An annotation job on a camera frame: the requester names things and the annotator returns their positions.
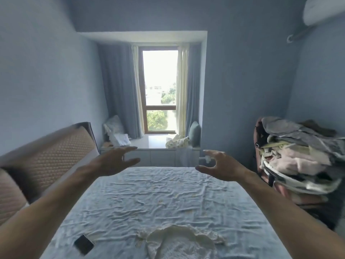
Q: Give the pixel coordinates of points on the person's left forearm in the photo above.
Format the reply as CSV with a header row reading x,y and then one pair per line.
x,y
45,210

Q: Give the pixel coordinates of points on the small white plastic fitting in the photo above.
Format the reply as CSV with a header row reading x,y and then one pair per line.
x,y
207,159

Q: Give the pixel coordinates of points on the grey air conditioner pipe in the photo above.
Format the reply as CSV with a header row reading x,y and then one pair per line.
x,y
300,33

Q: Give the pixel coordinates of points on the white plastic bags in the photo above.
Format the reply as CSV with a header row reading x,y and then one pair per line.
x,y
117,132

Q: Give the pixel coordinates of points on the pile of folded clothes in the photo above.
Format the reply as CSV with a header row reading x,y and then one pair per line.
x,y
299,156

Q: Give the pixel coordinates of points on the person's right forearm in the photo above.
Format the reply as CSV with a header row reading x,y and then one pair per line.
x,y
285,210

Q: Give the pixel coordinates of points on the quilted beige headboard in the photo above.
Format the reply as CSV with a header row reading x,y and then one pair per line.
x,y
51,156

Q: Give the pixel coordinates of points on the person's right thumb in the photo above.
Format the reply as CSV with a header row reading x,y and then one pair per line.
x,y
204,168

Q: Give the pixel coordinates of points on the green cushion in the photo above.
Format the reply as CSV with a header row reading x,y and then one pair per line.
x,y
194,133

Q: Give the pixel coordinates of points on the white air conditioner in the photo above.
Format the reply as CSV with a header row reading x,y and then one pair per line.
x,y
323,10

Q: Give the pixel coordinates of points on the person's right hand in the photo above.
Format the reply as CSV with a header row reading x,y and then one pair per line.
x,y
225,167

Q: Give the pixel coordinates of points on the white window seat cabinet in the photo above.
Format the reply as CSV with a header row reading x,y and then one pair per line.
x,y
159,156

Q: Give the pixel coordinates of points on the person's left hand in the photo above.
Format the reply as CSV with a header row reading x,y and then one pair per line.
x,y
110,163

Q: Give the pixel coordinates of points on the bed with light blue sheet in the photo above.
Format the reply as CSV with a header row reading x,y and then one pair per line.
x,y
161,196

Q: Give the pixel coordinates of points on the pink quilted pillow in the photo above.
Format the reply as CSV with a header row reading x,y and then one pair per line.
x,y
10,199

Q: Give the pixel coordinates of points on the white crumpled garment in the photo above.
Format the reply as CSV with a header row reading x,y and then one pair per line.
x,y
178,242

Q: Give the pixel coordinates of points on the black phone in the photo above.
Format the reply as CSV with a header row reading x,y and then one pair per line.
x,y
84,244

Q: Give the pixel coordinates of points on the person's left thumb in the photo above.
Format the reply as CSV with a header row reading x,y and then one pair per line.
x,y
131,162

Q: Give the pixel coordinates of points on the wide blue curtain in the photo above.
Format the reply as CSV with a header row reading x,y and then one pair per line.
x,y
116,88

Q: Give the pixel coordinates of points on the narrow blue curtain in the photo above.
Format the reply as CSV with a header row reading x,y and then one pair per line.
x,y
194,86

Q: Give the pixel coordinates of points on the wooden framed window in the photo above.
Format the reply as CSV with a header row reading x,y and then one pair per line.
x,y
159,88

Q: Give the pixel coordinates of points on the cream patterned cloth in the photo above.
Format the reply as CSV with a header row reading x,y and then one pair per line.
x,y
176,142

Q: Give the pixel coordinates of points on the cream sheer curtain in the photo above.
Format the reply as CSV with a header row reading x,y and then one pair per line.
x,y
137,91
182,91

